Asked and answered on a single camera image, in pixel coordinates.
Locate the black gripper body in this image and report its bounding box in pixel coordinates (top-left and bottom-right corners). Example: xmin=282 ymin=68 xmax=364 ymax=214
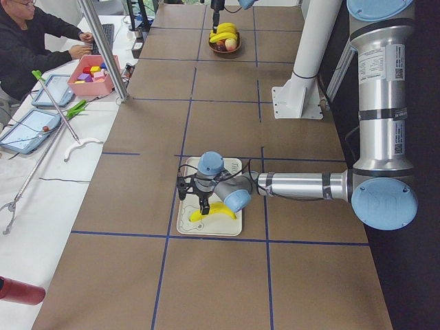
xmin=210 ymin=0 xmax=225 ymax=11
xmin=192 ymin=173 xmax=219 ymax=200

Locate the yellow banana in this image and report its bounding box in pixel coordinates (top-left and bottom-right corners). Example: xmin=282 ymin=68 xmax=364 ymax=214
xmin=189 ymin=202 xmax=237 ymax=222
xmin=209 ymin=32 xmax=238 ymax=43
xmin=217 ymin=22 xmax=237 ymax=33

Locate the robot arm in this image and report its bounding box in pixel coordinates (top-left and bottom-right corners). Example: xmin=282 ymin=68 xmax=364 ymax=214
xmin=178 ymin=1 xmax=418 ymax=230
xmin=210 ymin=0 xmax=255 ymax=32

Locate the brown wicker basket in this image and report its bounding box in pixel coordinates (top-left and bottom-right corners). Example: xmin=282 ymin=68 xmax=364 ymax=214
xmin=208 ymin=32 xmax=241 ymax=54

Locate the cream bear print tray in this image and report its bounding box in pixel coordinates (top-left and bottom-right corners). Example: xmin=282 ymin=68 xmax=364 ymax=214
xmin=176 ymin=157 xmax=243 ymax=237

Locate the dark red mango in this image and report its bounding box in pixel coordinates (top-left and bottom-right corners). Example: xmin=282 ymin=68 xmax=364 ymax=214
xmin=215 ymin=41 xmax=226 ymax=52

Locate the black keyboard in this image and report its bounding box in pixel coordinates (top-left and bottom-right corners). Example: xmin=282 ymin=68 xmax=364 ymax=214
xmin=91 ymin=23 xmax=114 ymax=55

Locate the white curved plastic piece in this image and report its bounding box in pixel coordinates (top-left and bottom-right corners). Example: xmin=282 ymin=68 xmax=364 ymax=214
xmin=63 ymin=137 xmax=103 ymax=163

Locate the pink block box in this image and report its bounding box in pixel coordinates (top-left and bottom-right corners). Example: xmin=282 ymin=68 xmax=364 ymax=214
xmin=67 ymin=55 xmax=114 ymax=96

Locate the green clip tool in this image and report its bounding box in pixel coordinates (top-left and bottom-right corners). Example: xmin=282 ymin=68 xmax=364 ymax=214
xmin=63 ymin=100 xmax=87 ymax=120

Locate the blue tablet far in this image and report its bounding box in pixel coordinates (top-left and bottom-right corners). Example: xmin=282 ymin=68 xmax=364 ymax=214
xmin=32 ymin=74 xmax=75 ymax=108

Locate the blue tablet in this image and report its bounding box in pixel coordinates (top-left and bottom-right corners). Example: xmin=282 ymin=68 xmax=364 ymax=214
xmin=1 ymin=108 xmax=61 ymax=154
xmin=32 ymin=74 xmax=75 ymax=108

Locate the blue tablet near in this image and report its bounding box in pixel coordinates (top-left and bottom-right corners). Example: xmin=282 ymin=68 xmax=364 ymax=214
xmin=1 ymin=108 xmax=61 ymax=154

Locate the long metal grabber tool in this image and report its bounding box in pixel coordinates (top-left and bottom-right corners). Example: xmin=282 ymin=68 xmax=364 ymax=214
xmin=0 ymin=69 xmax=82 ymax=236

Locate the seated person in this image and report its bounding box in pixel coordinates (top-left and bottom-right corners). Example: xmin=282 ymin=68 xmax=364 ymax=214
xmin=0 ymin=0 xmax=94 ymax=111

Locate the red cylinder bottle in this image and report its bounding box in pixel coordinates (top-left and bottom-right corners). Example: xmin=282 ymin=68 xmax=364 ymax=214
xmin=1 ymin=276 xmax=46 ymax=305

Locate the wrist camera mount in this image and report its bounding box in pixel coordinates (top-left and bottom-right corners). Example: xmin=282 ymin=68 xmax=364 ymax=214
xmin=176 ymin=175 xmax=194 ymax=201

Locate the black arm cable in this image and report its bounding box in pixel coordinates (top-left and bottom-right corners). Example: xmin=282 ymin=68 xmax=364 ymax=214
xmin=177 ymin=158 xmax=331 ymax=202

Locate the aluminium frame post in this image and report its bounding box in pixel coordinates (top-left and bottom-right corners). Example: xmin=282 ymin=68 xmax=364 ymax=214
xmin=79 ymin=1 xmax=137 ymax=105

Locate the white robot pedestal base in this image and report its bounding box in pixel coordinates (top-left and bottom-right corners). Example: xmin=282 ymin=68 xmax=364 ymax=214
xmin=272 ymin=0 xmax=342 ymax=120

